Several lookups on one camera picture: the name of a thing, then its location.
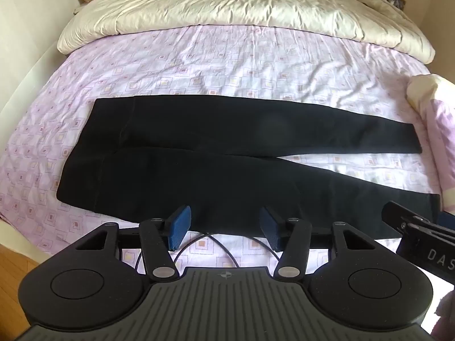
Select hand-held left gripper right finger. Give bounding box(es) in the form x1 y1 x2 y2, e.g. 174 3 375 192
259 206 378 280

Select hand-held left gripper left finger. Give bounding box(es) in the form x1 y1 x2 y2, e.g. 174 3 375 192
75 205 193 282

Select purple striped rolled blanket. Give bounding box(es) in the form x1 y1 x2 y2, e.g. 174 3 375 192
406 74 455 217

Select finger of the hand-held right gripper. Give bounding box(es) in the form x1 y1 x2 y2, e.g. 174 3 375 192
381 201 441 237

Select cream duvet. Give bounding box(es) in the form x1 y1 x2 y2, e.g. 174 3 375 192
57 0 436 64

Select black pants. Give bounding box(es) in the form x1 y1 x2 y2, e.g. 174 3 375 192
56 95 441 239

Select black cable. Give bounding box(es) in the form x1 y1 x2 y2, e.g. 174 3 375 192
134 232 285 274

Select pink patterned bed sheet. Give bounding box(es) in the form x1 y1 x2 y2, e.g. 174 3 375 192
0 24 448 278

